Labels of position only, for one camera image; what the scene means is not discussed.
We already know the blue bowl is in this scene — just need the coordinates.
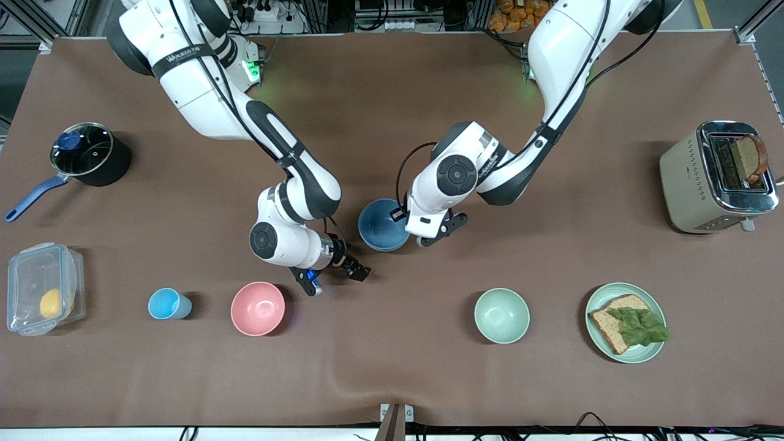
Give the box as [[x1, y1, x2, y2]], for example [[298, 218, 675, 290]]
[[358, 198, 410, 252]]

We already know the pink bowl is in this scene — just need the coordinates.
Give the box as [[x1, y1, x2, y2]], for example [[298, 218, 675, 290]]
[[230, 281, 286, 337]]

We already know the light green bowl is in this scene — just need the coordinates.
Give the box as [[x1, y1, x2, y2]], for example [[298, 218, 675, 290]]
[[473, 288, 530, 344]]

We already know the brown table cover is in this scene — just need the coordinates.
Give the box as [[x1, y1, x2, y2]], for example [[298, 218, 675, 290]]
[[0, 34, 784, 428]]

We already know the light blue cup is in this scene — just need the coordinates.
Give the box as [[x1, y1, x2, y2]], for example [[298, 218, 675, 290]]
[[148, 288, 192, 320]]

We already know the orange snack bag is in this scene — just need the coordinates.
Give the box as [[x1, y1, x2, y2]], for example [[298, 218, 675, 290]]
[[488, 0, 545, 33]]

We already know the wholegrain bread slice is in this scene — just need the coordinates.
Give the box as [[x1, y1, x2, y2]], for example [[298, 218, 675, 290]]
[[588, 294, 651, 356]]

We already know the white power strip with plugs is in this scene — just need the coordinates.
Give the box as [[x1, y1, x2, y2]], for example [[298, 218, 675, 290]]
[[236, 0, 288, 23]]

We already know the green lettuce leaf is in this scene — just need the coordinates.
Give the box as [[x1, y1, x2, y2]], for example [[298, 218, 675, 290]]
[[606, 306, 671, 347]]

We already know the light green plate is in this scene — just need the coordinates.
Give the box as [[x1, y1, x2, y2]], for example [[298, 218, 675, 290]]
[[585, 282, 667, 364]]

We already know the glass lid with blue knob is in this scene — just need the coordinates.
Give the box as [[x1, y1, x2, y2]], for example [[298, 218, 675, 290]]
[[50, 122, 115, 177]]

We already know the beige chrome toaster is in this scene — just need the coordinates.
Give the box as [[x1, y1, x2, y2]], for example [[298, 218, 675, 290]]
[[660, 120, 780, 235]]

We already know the yellow lemon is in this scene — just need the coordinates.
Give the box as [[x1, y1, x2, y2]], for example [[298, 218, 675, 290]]
[[40, 288, 64, 320]]

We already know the clear plastic food container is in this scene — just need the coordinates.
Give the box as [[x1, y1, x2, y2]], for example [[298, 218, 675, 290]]
[[6, 243, 86, 336]]

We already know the brown toast slice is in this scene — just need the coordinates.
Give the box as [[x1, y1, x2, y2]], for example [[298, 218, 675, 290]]
[[731, 134, 770, 188]]

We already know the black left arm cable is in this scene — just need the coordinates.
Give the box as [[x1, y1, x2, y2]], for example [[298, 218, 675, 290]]
[[396, 0, 665, 213]]

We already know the grey metal clamp bracket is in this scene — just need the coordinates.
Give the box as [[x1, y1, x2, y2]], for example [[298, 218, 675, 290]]
[[380, 403, 415, 424]]

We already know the dark brown stand post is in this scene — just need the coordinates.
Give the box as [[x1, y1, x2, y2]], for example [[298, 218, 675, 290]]
[[375, 404, 405, 441]]

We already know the dark pot with blue handle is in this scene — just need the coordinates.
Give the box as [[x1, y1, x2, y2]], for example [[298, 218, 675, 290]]
[[5, 122, 132, 223]]

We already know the black cable loop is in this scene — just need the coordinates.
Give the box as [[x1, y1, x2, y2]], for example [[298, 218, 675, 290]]
[[575, 411, 614, 431]]

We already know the aluminium frame profile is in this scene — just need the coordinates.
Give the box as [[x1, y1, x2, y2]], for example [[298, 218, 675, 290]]
[[735, 0, 784, 45], [37, 0, 92, 53]]

